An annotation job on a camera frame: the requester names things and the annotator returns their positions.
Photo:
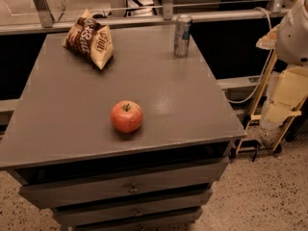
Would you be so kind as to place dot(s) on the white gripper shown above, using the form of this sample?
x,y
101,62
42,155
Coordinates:
x,y
294,38

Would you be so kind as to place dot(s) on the brown chip bag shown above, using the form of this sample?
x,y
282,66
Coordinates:
x,y
90,39

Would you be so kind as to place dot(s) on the red apple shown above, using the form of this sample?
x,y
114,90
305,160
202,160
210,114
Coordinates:
x,y
126,116

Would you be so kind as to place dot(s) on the silver blue drink can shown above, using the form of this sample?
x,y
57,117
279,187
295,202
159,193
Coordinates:
x,y
182,35

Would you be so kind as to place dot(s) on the grey drawer cabinet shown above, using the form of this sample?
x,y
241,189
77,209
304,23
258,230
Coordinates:
x,y
133,146

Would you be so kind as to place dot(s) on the metal railing frame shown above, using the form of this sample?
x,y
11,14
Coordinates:
x,y
46,16

